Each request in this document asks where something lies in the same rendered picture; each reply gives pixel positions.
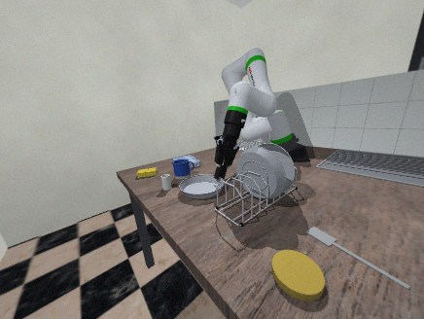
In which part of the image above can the blue checked towel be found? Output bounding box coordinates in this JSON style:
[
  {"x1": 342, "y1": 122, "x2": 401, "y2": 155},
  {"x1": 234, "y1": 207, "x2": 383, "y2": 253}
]
[{"x1": 172, "y1": 155, "x2": 201, "y2": 168}]

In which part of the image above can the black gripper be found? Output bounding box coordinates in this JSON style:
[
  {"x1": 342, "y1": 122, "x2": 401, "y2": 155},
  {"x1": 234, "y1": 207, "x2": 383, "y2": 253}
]
[{"x1": 214, "y1": 124, "x2": 241, "y2": 180}]

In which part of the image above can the grey ribbed draining mat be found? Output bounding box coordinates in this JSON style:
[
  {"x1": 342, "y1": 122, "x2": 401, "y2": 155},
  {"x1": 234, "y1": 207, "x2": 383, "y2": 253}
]
[{"x1": 236, "y1": 140, "x2": 271, "y2": 151}]

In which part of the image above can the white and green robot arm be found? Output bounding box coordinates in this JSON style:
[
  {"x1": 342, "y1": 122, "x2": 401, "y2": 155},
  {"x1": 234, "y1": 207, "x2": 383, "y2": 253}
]
[{"x1": 222, "y1": 48, "x2": 299, "y2": 153}]

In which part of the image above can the yellow flat round disc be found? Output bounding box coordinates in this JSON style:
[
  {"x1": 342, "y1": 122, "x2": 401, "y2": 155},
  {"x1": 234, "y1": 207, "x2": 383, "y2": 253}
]
[{"x1": 271, "y1": 250, "x2": 325, "y2": 301}]

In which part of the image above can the blue mug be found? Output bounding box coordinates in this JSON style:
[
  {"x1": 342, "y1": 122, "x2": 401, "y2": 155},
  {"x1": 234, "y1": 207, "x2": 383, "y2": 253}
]
[{"x1": 173, "y1": 159, "x2": 194, "y2": 180}]

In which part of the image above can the white tiled wall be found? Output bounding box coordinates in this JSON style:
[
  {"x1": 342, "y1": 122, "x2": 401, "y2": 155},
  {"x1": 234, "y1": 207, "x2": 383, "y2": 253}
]
[{"x1": 273, "y1": 69, "x2": 424, "y2": 157}]

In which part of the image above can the yellow sponge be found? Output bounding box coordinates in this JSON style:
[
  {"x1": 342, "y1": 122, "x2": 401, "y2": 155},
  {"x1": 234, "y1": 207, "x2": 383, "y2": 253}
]
[{"x1": 137, "y1": 167, "x2": 157, "y2": 178}]

